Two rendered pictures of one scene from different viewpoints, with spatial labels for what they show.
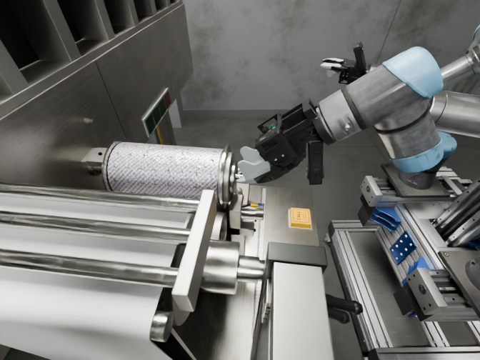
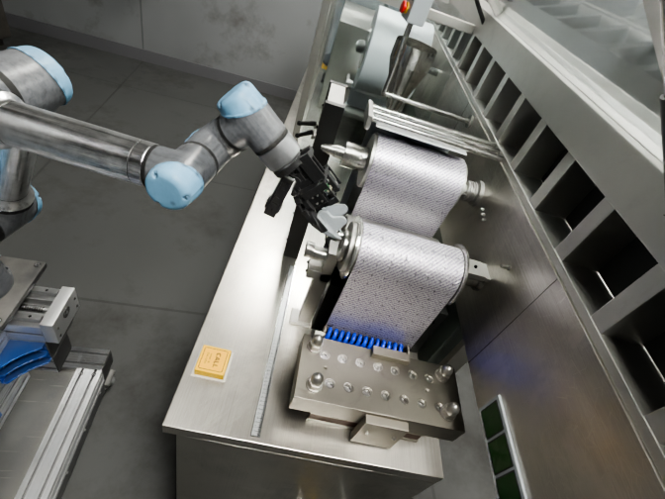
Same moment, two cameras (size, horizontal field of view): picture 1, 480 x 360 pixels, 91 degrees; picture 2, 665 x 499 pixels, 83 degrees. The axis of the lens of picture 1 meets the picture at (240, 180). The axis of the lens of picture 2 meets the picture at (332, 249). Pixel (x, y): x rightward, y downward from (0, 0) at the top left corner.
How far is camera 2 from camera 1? 103 cm
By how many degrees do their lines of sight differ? 92
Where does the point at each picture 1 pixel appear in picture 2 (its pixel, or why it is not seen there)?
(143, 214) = (393, 128)
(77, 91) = (528, 254)
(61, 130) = (506, 240)
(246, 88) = not seen: outside the picture
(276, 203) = (240, 398)
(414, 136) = not seen: hidden behind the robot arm
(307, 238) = (213, 336)
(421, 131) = not seen: hidden behind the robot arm
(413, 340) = (38, 374)
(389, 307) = (31, 417)
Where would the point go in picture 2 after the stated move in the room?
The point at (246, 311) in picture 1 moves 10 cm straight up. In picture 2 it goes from (298, 281) to (306, 260)
